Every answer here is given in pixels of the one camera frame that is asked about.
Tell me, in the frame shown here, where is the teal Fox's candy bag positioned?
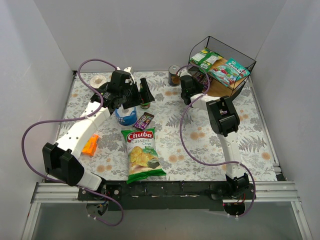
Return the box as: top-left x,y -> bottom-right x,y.
209,58 -> 250,87

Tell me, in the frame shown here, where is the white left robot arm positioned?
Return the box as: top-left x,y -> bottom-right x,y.
42,70 -> 155,191

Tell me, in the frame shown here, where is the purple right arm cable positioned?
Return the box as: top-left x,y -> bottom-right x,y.
176,65 -> 257,218

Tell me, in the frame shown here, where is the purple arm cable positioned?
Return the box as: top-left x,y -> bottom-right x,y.
176,65 -> 257,218
21,58 -> 125,227

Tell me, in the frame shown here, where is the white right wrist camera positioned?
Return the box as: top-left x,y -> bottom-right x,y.
178,71 -> 192,81

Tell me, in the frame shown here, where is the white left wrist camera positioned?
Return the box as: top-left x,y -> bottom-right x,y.
116,66 -> 135,81

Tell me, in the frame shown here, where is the green candy bag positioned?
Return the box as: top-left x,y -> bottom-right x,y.
189,47 -> 223,74

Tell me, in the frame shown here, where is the orange smiley snack box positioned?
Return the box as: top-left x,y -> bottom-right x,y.
81,134 -> 99,157

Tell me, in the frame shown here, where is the purple m&m bag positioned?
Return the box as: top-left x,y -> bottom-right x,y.
133,112 -> 155,131
192,71 -> 204,82
200,74 -> 214,91

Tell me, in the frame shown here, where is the dark tin can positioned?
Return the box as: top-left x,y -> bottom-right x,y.
168,65 -> 180,87

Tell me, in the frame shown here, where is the green Chuba chips bag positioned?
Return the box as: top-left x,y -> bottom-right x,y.
121,128 -> 166,184

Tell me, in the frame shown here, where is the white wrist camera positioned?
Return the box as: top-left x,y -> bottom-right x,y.
178,71 -> 192,81
116,66 -> 135,81

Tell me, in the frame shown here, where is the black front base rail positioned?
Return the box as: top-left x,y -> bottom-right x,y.
77,179 -> 257,212

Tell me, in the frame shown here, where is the green glass bottle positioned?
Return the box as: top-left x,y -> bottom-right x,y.
139,84 -> 151,109

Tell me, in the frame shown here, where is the purple M&M bag front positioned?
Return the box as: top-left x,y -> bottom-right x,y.
192,71 -> 204,82

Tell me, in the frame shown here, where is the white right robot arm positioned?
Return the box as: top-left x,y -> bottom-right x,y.
180,75 -> 250,197

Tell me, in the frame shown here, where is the black wire wooden shelf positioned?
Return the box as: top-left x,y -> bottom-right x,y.
188,35 -> 256,100

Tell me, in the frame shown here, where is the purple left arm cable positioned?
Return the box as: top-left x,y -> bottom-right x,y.
21,58 -> 125,227

